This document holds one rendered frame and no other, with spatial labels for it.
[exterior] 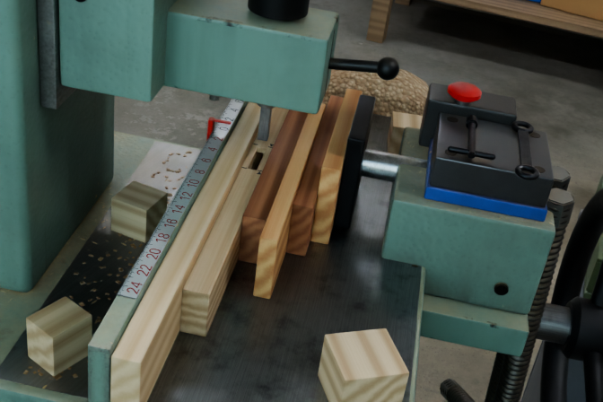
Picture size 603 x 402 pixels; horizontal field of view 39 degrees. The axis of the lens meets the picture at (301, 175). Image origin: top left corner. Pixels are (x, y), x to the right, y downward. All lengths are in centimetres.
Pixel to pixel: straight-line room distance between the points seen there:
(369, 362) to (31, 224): 35
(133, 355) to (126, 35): 27
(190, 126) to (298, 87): 209
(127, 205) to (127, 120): 193
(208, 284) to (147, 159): 43
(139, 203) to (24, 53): 24
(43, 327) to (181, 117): 215
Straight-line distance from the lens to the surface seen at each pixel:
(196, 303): 62
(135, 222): 89
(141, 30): 70
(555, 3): 365
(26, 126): 74
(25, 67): 72
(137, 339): 56
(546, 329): 86
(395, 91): 98
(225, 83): 74
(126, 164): 103
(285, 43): 71
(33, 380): 76
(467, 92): 77
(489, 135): 76
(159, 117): 284
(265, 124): 78
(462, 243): 73
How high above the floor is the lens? 133
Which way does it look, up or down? 31 degrees down
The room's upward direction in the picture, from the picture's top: 8 degrees clockwise
